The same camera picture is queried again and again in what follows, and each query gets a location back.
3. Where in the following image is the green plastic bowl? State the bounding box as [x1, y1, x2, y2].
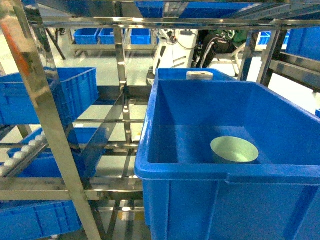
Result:
[210, 136, 259, 164]

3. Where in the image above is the stainless steel shelf rack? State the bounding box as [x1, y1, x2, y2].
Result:
[0, 0, 320, 240]

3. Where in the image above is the lower left blue bin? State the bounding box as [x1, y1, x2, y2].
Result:
[0, 200, 82, 240]

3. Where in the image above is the right upper blue bin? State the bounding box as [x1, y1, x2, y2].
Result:
[285, 27, 320, 61]

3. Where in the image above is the left upper blue bin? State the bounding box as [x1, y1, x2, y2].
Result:
[0, 67, 100, 127]

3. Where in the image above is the far small blue bin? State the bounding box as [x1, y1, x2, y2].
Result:
[73, 28, 100, 45]

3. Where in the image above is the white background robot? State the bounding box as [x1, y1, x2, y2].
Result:
[146, 28, 199, 86]

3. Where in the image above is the lower middle blue bin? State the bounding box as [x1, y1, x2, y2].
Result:
[6, 126, 107, 179]

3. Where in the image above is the central blue plastic bin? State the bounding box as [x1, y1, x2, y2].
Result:
[134, 79, 320, 240]

